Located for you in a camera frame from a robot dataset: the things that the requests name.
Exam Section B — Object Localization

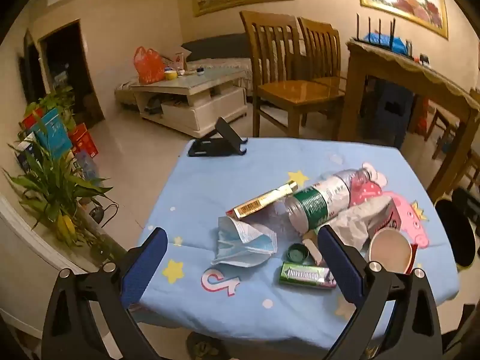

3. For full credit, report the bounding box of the white coffee table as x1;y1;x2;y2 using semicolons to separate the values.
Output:
129;68;249;139

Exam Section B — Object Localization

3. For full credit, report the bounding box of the blue cartoon printed tablecloth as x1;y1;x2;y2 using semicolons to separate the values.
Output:
137;137;462;349

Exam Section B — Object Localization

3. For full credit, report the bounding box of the long gold cardboard box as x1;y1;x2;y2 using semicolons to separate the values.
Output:
233;181;299;219

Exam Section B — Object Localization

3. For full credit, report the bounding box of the green bottle cap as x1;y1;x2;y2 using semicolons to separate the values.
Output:
286;243;310;264

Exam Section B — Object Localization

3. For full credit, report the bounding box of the orange plastic bag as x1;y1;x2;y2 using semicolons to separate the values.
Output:
134;46;166;85

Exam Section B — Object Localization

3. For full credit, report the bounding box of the black power adapter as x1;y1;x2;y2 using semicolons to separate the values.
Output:
88;202;119;227

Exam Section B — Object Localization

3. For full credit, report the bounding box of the blue face mask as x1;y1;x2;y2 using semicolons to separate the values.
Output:
211;215;278;269

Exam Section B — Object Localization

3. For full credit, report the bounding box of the green potted plant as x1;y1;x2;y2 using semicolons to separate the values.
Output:
4;86;113;248

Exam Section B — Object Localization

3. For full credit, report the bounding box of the framed flower painting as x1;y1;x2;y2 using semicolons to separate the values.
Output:
355;0;449;41

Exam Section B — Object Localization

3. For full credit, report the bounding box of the black round bin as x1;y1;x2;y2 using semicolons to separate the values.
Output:
434;199;478;268

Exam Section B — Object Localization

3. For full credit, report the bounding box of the red plastic bag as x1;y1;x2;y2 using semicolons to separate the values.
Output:
414;97;430;134

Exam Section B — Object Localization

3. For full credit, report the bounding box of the black folding phone stand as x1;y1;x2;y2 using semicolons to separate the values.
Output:
187;117;249;157

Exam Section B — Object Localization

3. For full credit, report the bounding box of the white tissue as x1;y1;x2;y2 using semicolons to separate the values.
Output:
332;199;394;256

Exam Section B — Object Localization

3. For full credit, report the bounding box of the small beige stick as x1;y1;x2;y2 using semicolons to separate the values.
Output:
302;232;325;267

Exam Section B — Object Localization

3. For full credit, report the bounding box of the lace-edged table cover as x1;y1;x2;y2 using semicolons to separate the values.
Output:
347;39;480;102

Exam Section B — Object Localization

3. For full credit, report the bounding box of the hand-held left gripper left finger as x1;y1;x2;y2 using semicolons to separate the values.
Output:
41;227;169;360

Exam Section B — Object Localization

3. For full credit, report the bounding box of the white low cabinet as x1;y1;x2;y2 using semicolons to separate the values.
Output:
0;195;128;340

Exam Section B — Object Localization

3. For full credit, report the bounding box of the wooden slat-back chair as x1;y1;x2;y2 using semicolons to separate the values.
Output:
298;17;347;83
240;10;346;137

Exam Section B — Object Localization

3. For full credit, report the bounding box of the green gum packet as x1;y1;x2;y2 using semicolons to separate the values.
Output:
278;262;338;290

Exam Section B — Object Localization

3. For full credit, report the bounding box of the paper cup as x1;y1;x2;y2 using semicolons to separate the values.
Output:
367;228;419;274

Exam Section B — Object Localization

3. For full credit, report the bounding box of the wooden dining table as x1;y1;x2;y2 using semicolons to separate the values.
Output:
337;39;480;203

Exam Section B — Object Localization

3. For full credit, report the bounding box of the blue plastic bag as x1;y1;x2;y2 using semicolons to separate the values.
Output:
365;33;407;55

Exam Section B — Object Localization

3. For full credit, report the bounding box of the blue plastic stool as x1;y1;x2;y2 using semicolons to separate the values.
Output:
369;79;415;151

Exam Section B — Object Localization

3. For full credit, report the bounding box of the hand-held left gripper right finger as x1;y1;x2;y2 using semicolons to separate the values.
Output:
317;225;444;360

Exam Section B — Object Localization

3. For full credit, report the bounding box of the wall television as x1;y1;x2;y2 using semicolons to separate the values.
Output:
19;28;47;102

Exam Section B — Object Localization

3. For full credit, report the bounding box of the clear plastic bottle green label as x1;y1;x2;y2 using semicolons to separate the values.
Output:
284;168;372;233

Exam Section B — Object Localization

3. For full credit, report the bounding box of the black router with antennas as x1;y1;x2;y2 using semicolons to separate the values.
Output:
350;13;398;51

